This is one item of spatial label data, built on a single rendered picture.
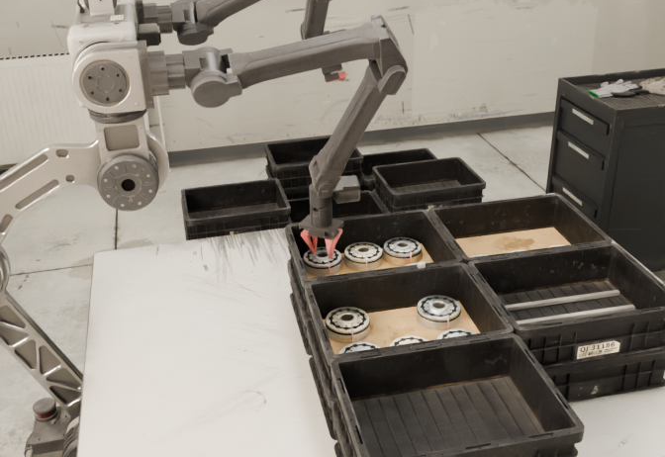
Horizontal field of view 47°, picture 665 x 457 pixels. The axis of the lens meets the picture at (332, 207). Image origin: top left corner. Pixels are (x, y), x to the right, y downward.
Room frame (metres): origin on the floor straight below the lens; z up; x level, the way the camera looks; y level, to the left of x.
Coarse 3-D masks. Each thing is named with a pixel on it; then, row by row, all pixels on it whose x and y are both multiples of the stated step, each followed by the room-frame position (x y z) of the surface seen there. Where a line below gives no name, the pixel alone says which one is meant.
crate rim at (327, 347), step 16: (384, 272) 1.55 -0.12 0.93; (400, 272) 1.55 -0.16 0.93; (416, 272) 1.55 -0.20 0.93; (480, 288) 1.47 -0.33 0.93; (320, 320) 1.36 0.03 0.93; (320, 336) 1.31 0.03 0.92; (464, 336) 1.29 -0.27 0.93; (480, 336) 1.29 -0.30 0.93; (352, 352) 1.24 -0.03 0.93; (368, 352) 1.24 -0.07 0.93
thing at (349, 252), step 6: (348, 246) 1.80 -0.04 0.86; (354, 246) 1.80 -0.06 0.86; (372, 246) 1.80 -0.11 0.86; (378, 246) 1.80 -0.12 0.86; (348, 252) 1.77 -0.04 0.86; (354, 252) 1.77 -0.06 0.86; (372, 252) 1.77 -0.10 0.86; (378, 252) 1.77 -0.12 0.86; (348, 258) 1.75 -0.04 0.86; (354, 258) 1.74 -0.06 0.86; (360, 258) 1.74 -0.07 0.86; (372, 258) 1.73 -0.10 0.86
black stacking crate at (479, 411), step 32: (448, 352) 1.26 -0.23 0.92; (480, 352) 1.27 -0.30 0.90; (512, 352) 1.28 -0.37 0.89; (352, 384) 1.22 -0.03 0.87; (384, 384) 1.23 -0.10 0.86; (416, 384) 1.24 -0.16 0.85; (448, 384) 1.26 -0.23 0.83; (480, 384) 1.26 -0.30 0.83; (512, 384) 1.26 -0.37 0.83; (384, 416) 1.17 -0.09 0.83; (416, 416) 1.17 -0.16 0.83; (448, 416) 1.16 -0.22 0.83; (480, 416) 1.16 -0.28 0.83; (512, 416) 1.16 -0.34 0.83; (544, 416) 1.12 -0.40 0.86; (352, 448) 1.04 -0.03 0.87; (384, 448) 1.08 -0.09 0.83; (416, 448) 1.08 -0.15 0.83; (448, 448) 1.08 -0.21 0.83; (576, 448) 1.03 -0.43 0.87
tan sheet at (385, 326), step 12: (384, 312) 1.53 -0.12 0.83; (396, 312) 1.53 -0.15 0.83; (408, 312) 1.53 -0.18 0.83; (372, 324) 1.48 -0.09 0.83; (384, 324) 1.48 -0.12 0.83; (396, 324) 1.48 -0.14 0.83; (408, 324) 1.48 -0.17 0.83; (420, 324) 1.48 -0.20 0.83; (468, 324) 1.47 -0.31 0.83; (372, 336) 1.43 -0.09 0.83; (384, 336) 1.43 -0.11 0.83; (396, 336) 1.43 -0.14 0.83; (420, 336) 1.43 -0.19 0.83; (432, 336) 1.43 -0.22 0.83; (336, 348) 1.39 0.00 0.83
